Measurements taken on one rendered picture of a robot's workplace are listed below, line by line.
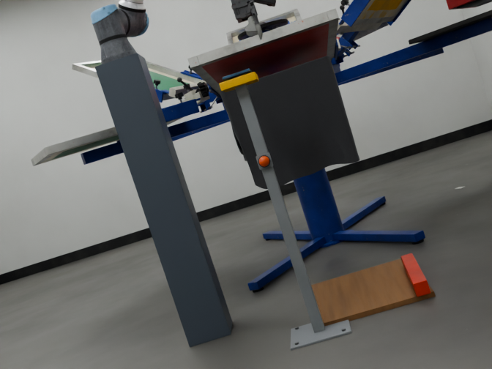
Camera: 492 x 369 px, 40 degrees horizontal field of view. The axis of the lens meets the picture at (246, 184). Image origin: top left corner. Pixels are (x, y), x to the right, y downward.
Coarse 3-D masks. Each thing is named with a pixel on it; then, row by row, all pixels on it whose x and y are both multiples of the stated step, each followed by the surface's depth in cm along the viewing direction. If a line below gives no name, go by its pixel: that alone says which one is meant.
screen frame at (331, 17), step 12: (324, 12) 247; (336, 12) 246; (288, 24) 248; (300, 24) 248; (312, 24) 247; (324, 24) 250; (336, 24) 256; (264, 36) 249; (276, 36) 249; (288, 36) 251; (336, 36) 277; (228, 48) 250; (240, 48) 250; (252, 48) 252; (192, 60) 252; (204, 60) 251; (216, 60) 253; (204, 72) 268; (216, 84) 299
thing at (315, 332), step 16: (240, 80) 228; (256, 80) 231; (240, 96) 233; (256, 128) 233; (256, 144) 234; (272, 176) 235; (272, 192) 235; (288, 224) 236; (288, 240) 236; (304, 272) 237; (304, 288) 238; (320, 320) 238; (304, 336) 239; (320, 336) 233; (336, 336) 229
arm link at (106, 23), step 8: (104, 8) 268; (112, 8) 269; (96, 16) 268; (104, 16) 267; (112, 16) 268; (120, 16) 272; (128, 16) 276; (96, 24) 269; (104, 24) 267; (112, 24) 268; (120, 24) 270; (128, 24) 275; (96, 32) 270; (104, 32) 268; (112, 32) 268; (120, 32) 269; (128, 32) 278
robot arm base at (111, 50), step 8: (104, 40) 268; (112, 40) 268; (120, 40) 269; (104, 48) 269; (112, 48) 267; (120, 48) 267; (128, 48) 270; (104, 56) 270; (112, 56) 267; (120, 56) 267
